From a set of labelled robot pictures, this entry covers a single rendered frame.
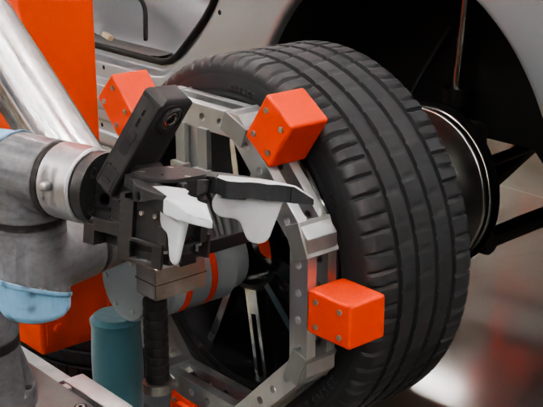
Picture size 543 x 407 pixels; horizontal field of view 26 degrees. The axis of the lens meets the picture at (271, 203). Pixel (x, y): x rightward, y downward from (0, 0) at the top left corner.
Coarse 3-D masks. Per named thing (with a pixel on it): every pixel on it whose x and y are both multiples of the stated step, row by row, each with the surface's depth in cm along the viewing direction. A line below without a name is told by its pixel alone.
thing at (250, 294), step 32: (160, 160) 212; (320, 192) 181; (256, 256) 206; (288, 256) 196; (256, 288) 201; (192, 320) 217; (224, 320) 212; (256, 320) 203; (288, 320) 196; (224, 352) 214; (256, 352) 205; (288, 352) 216; (256, 384) 204
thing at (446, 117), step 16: (432, 112) 227; (448, 128) 225; (464, 128) 224; (448, 144) 226; (464, 144) 223; (464, 160) 223; (480, 160) 223; (464, 176) 224; (480, 176) 221; (464, 192) 225; (480, 192) 222; (480, 208) 223; (480, 224) 224; (480, 240) 228
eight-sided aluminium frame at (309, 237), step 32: (192, 96) 193; (224, 128) 181; (256, 160) 177; (288, 224) 174; (320, 224) 175; (320, 256) 178; (320, 352) 180; (192, 384) 203; (224, 384) 204; (288, 384) 183
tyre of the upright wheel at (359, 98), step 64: (192, 64) 199; (256, 64) 187; (320, 64) 191; (384, 128) 183; (384, 192) 178; (448, 192) 186; (384, 256) 176; (448, 256) 186; (384, 320) 179; (448, 320) 191; (320, 384) 190; (384, 384) 190
